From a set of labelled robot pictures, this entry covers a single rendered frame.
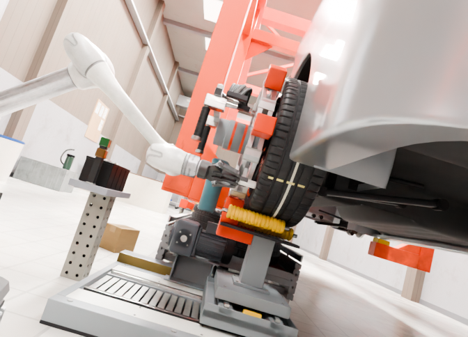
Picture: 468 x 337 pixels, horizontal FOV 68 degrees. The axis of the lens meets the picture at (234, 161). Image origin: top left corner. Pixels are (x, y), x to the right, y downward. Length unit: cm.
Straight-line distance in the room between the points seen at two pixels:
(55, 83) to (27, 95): 13
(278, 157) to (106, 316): 79
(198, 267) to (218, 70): 116
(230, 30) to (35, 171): 554
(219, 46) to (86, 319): 163
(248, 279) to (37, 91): 122
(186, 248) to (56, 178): 541
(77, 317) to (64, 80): 97
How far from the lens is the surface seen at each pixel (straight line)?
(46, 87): 175
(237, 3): 240
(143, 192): 942
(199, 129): 144
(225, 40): 227
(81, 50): 155
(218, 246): 185
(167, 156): 135
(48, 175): 712
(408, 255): 457
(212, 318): 140
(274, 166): 132
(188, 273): 201
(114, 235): 271
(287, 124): 133
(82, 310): 130
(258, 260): 157
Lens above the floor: 50
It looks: 8 degrees up
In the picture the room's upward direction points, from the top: 17 degrees clockwise
